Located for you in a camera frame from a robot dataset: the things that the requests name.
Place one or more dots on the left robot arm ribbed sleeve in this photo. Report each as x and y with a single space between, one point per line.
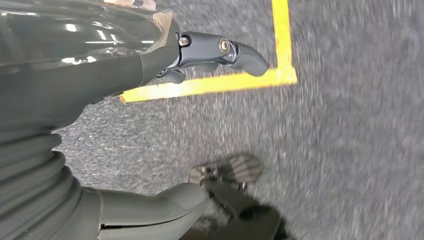
30 185

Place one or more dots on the yellow floor tape square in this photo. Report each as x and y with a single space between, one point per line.
232 82

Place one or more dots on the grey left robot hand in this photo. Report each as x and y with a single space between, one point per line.
66 66

